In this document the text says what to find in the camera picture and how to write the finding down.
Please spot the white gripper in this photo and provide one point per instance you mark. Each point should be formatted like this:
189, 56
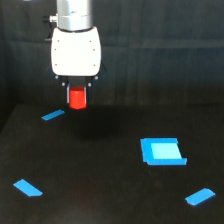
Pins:
76, 55

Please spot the red hexagonal block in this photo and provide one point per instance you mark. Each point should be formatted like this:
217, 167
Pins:
77, 97

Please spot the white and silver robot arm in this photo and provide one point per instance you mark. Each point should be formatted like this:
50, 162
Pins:
72, 16

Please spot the blue tape strip far left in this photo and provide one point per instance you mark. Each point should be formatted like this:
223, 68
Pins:
52, 115

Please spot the blue tape strip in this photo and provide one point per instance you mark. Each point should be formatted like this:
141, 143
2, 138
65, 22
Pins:
199, 196
52, 115
27, 188

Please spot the blue tape strip near left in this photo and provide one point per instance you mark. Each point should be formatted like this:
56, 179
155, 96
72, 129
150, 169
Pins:
27, 188

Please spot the blue tape strip near right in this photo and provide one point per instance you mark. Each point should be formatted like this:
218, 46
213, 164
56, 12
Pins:
199, 196

